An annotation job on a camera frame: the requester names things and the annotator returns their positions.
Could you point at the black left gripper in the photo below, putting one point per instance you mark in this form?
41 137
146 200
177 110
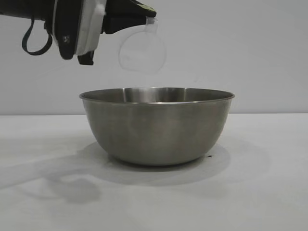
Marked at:
68 31

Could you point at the clear plastic measuring cup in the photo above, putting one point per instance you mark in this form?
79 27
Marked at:
142 51

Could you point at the stainless steel mixing bowl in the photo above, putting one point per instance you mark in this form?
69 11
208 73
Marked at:
156 130

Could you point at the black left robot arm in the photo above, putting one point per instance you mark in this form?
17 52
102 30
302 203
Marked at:
24 8

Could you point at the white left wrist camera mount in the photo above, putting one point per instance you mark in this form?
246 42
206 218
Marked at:
92 31

